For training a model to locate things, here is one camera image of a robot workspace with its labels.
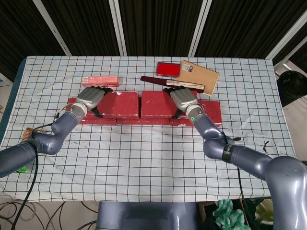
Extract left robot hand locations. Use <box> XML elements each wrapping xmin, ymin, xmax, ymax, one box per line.
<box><xmin>75</xmin><ymin>86</ymin><xmax>114</xmax><ymax>119</ymax></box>

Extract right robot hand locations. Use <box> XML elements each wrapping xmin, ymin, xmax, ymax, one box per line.
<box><xmin>163</xmin><ymin>86</ymin><xmax>200</xmax><ymax>120</ymax></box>

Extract red brick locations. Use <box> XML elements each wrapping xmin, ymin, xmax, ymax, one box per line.
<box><xmin>117</xmin><ymin>118</ymin><xmax>171</xmax><ymax>126</ymax></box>
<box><xmin>67</xmin><ymin>97</ymin><xmax>118</xmax><ymax>126</ymax></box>
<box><xmin>169</xmin><ymin>100</ymin><xmax>221</xmax><ymax>127</ymax></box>
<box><xmin>95</xmin><ymin>91</ymin><xmax>140</xmax><ymax>120</ymax></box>
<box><xmin>141</xmin><ymin>90</ymin><xmax>199</xmax><ymax>119</ymax></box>

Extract red toothpaste box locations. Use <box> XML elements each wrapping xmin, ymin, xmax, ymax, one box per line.
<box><xmin>82</xmin><ymin>75</ymin><xmax>120</xmax><ymax>89</ymax></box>

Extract brown spiral notebook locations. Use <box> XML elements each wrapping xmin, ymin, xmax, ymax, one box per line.
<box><xmin>174</xmin><ymin>60</ymin><xmax>220</xmax><ymax>97</ymax></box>

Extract red ink pad tin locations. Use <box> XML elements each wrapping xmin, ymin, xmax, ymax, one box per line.
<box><xmin>155</xmin><ymin>61</ymin><xmax>182</xmax><ymax>77</ymax></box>

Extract maroon folding fan case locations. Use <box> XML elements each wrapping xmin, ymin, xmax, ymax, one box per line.
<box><xmin>140</xmin><ymin>76</ymin><xmax>206</xmax><ymax>93</ymax></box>

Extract green orange snack bag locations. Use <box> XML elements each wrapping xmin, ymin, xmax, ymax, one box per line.
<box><xmin>18</xmin><ymin>127</ymin><xmax>46</xmax><ymax>173</ymax></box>

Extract checkered white tablecloth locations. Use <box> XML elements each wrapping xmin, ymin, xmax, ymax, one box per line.
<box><xmin>0</xmin><ymin>56</ymin><xmax>305</xmax><ymax>202</ymax></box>

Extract black trash bag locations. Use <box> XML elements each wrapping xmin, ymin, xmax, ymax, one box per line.
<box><xmin>276</xmin><ymin>70</ymin><xmax>307</xmax><ymax>108</ymax></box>

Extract green plastic bag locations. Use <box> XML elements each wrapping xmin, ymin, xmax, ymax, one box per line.
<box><xmin>214</xmin><ymin>199</ymin><xmax>245</xmax><ymax>230</ymax></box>

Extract blue-grey robot torso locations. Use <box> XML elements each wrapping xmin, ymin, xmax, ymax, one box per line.
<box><xmin>96</xmin><ymin>201</ymin><xmax>204</xmax><ymax>230</ymax></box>

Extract white partition frame post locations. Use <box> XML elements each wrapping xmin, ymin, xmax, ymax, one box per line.
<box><xmin>264</xmin><ymin>11</ymin><xmax>307</xmax><ymax>60</ymax></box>
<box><xmin>110</xmin><ymin>0</ymin><xmax>128</xmax><ymax>57</ymax></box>
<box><xmin>35</xmin><ymin>0</ymin><xmax>71</xmax><ymax>56</ymax></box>
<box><xmin>190</xmin><ymin>0</ymin><xmax>213</xmax><ymax>58</ymax></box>

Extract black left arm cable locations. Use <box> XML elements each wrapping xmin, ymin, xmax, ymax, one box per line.
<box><xmin>20</xmin><ymin>143</ymin><xmax>40</xmax><ymax>204</ymax></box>

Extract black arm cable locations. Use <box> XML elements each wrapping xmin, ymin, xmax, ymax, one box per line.
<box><xmin>236</xmin><ymin>167</ymin><xmax>250</xmax><ymax>230</ymax></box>
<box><xmin>20</xmin><ymin>143</ymin><xmax>40</xmax><ymax>204</ymax></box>

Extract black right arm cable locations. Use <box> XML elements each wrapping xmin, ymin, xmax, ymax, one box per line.
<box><xmin>236</xmin><ymin>167</ymin><xmax>250</xmax><ymax>230</ymax></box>

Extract floor cable bundle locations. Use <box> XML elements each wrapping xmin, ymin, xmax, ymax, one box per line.
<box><xmin>0</xmin><ymin>201</ymin><xmax>99</xmax><ymax>230</ymax></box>

